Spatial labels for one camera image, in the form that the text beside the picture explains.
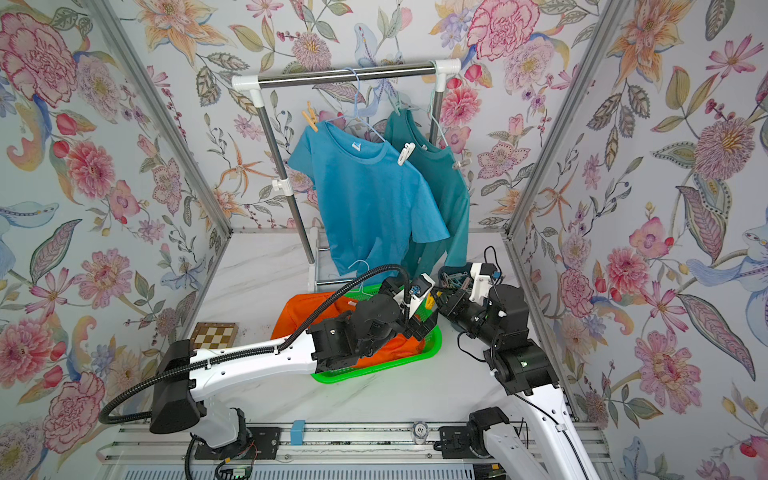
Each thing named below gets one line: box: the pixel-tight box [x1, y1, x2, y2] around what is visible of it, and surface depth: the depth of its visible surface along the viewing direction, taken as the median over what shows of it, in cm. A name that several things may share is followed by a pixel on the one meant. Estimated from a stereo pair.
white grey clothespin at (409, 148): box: [397, 142, 416, 166], surface depth 66 cm
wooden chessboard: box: [190, 322, 239, 349], surface depth 92 cm
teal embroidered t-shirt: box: [385, 109, 471, 277], surface depth 71 cm
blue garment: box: [287, 121, 450, 276], surface depth 80 cm
